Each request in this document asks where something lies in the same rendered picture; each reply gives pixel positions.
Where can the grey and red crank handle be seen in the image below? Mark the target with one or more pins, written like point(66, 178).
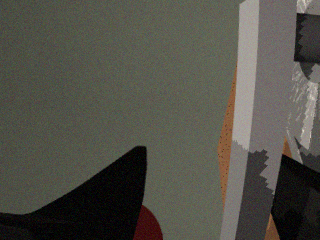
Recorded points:
point(271, 36)

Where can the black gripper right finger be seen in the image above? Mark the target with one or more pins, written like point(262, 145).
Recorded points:
point(296, 205)

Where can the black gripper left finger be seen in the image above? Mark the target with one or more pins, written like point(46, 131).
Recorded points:
point(104, 208)

